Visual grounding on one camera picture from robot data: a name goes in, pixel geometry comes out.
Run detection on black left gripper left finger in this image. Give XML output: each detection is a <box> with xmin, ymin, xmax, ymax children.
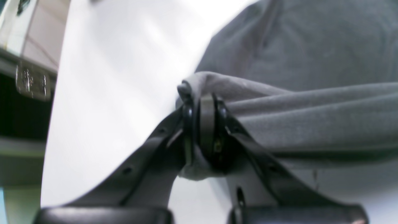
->
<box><xmin>34</xmin><ymin>103</ymin><xmax>197</xmax><ymax>224</ymax></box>

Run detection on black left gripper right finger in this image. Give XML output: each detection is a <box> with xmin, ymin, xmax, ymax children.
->
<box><xmin>199</xmin><ymin>95</ymin><xmax>368</xmax><ymax>224</ymax></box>

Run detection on dark grey T-shirt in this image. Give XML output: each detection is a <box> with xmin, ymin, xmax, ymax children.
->
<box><xmin>175</xmin><ymin>0</ymin><xmax>398</xmax><ymax>181</ymax></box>

